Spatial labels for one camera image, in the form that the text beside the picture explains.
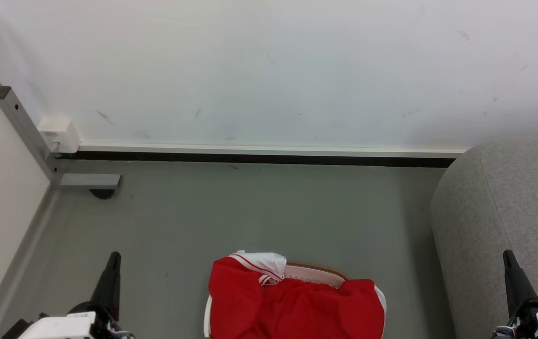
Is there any red garment with white trim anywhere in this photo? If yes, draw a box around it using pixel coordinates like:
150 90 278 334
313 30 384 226
208 251 387 339

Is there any white wall socket box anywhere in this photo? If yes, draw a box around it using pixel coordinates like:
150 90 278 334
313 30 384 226
37 117 82 154

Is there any grey fabric sofa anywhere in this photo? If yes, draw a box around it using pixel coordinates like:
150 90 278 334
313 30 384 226
430 137 538 339

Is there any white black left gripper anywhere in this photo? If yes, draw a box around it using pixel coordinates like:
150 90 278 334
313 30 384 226
17 251 134 339

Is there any grey metal frame post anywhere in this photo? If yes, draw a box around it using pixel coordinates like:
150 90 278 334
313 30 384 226
0 86 122 190

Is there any cream laundry basket brown rim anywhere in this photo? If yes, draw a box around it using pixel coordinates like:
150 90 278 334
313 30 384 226
203 261 351 339

